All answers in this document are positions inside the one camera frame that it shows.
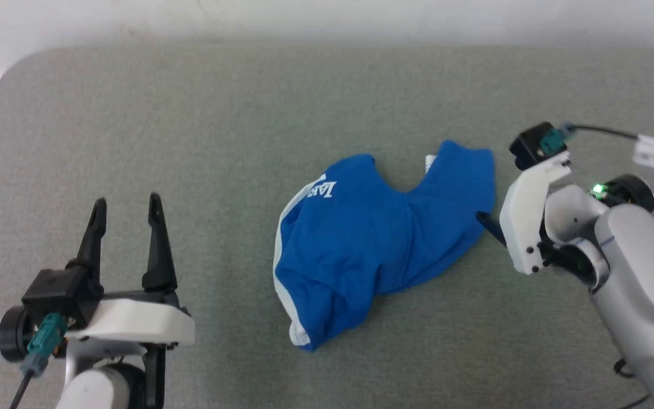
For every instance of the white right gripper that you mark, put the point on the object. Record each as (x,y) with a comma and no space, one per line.
(523,221)

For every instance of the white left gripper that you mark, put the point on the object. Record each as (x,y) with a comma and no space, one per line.
(134,324)

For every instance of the blue garment with white trim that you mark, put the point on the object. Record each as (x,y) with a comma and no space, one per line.
(361,238)

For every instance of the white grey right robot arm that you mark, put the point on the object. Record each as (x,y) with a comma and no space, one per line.
(639,272)

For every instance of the grey fabric sofa seat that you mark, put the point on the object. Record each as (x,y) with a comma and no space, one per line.
(191,142)

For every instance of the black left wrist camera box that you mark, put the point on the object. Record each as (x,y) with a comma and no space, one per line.
(60,291)

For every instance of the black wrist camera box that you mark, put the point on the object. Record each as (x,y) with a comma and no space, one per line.
(534,145)
(60,291)

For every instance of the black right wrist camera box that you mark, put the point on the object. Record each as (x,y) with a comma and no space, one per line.
(534,145)

